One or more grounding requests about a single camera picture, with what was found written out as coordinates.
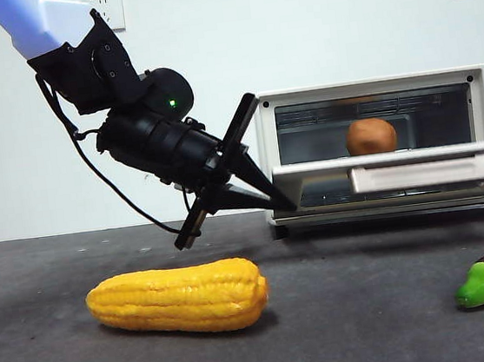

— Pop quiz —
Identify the oven door with beige handle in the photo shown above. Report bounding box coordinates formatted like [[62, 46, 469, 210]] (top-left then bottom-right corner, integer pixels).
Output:
[[266, 141, 484, 225]]

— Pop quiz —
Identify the brown round potato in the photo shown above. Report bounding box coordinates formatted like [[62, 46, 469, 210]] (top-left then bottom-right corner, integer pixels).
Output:
[[343, 115, 400, 158]]

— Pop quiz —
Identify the cream white toaster oven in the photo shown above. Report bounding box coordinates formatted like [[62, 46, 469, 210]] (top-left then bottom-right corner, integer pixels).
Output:
[[251, 65, 484, 243]]

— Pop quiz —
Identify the yellow corn cob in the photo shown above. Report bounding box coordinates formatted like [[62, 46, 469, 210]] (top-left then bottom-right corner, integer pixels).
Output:
[[82, 254, 275, 348]]

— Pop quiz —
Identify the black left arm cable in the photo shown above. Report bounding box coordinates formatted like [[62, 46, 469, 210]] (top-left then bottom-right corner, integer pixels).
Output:
[[34, 60, 184, 249]]

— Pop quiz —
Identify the white wall socket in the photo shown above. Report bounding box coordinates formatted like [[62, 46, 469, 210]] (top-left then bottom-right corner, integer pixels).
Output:
[[89, 0, 127, 36]]

